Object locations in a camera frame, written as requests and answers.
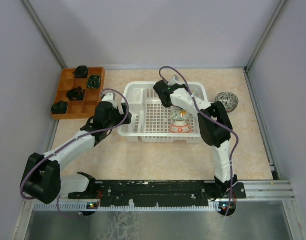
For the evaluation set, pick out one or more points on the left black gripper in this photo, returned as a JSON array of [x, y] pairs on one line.
[[121, 117]]

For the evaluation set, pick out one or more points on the white plastic dish rack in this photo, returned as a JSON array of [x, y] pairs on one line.
[[150, 120]]

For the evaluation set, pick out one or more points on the green orange floral bowl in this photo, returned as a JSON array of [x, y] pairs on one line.
[[179, 114]]

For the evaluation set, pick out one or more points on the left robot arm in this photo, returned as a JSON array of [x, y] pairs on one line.
[[42, 179]]

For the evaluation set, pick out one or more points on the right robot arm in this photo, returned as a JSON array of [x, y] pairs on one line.
[[215, 127]]

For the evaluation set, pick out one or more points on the wooden compartment tray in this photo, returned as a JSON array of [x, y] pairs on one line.
[[82, 109]]

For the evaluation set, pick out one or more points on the black orange rolled item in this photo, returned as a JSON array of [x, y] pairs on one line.
[[76, 94]]

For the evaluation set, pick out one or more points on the green black rolled item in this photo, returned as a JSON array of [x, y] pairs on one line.
[[93, 82]]

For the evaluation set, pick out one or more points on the dark green rolled item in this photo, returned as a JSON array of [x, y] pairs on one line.
[[59, 108]]

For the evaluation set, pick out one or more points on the black rolled item top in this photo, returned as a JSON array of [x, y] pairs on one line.
[[81, 72]]

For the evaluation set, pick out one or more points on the red white patterned bowl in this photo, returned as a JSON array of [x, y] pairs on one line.
[[180, 127]]

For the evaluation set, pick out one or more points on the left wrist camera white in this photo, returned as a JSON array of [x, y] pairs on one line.
[[111, 98]]

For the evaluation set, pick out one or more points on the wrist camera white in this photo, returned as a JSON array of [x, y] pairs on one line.
[[173, 81], [111, 98]]

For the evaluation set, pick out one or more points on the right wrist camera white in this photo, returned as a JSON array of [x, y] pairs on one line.
[[173, 81]]

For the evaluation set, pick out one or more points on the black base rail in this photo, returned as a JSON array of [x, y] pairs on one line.
[[151, 193]]

